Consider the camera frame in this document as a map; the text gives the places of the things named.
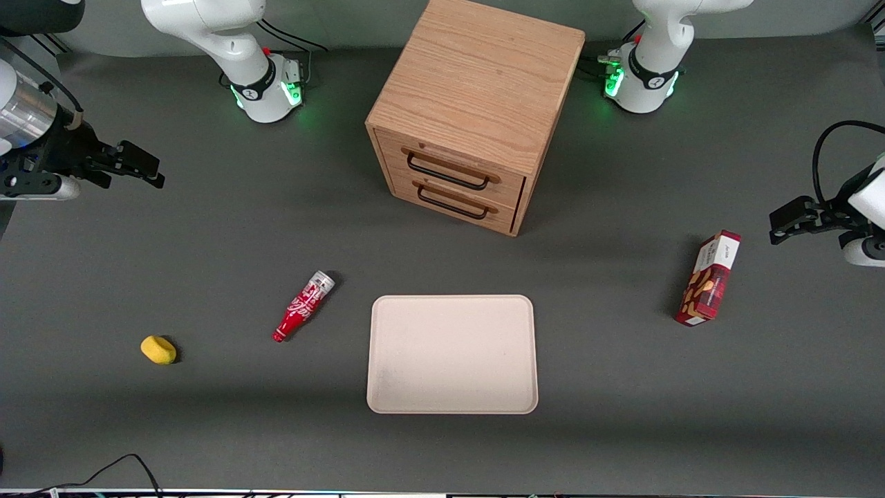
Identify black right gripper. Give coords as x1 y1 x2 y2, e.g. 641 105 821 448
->
21 126 165 189

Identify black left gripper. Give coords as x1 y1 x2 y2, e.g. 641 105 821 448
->
770 166 873 244

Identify red coke bottle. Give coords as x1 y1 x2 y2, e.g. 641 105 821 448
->
272 270 336 344

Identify beige plastic tray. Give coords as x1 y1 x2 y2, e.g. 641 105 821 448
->
366 295 539 416

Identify red plaid cookie box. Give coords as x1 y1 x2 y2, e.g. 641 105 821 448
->
676 230 742 327

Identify wooden drawer front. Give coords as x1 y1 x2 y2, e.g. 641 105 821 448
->
387 169 521 234
377 128 528 208

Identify wooden drawer cabinet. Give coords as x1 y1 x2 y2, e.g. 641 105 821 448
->
365 0 587 238

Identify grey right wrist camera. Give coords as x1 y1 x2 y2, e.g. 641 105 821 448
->
0 173 82 202

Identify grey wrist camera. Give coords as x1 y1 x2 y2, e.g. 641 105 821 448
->
839 232 885 268
0 173 82 202

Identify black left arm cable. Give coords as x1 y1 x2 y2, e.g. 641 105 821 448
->
812 120 885 205

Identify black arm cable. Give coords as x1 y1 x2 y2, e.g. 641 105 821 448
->
0 36 85 132
812 120 885 205

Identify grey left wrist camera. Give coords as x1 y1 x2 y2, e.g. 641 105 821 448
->
839 232 885 268

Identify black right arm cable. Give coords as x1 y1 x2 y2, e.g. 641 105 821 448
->
0 36 85 132

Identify black right base cables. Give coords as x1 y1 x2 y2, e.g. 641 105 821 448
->
257 18 330 88

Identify black base cables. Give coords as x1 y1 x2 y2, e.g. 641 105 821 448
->
257 18 330 88
579 19 648 81

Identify black left base cables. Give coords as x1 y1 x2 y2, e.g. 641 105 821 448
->
579 19 648 81

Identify thin black table cable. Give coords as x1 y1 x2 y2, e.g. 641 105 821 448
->
0 453 164 498

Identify black metal drawer handle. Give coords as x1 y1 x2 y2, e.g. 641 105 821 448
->
407 152 492 192
417 185 490 221

